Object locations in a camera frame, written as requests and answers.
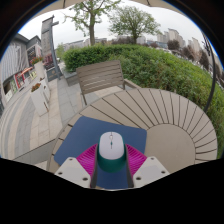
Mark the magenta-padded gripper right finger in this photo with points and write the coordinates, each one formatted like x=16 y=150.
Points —
x=136 y=160

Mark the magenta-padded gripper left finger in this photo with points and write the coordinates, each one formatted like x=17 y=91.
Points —
x=87 y=161

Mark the white and teal computer mouse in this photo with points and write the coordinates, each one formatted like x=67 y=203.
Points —
x=111 y=150

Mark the blue mouse pad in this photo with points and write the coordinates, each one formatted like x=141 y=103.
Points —
x=81 y=136

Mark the white planter with flowers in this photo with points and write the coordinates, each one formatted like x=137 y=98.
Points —
x=38 y=68
x=40 y=100

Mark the slatted beige chair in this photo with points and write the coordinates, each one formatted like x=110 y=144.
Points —
x=100 y=76

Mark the green hedge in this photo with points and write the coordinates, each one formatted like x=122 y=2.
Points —
x=160 y=66

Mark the grey storefront building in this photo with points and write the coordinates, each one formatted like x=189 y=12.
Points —
x=16 y=66

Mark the tall grey banner sign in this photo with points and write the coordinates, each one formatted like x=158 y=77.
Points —
x=48 y=40

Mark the distant apartment buildings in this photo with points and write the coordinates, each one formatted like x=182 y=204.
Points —
x=176 y=38

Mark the thin leaning tree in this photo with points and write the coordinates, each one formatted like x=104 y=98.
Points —
x=91 y=30

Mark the round bushy tree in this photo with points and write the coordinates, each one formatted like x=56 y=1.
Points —
x=133 y=21

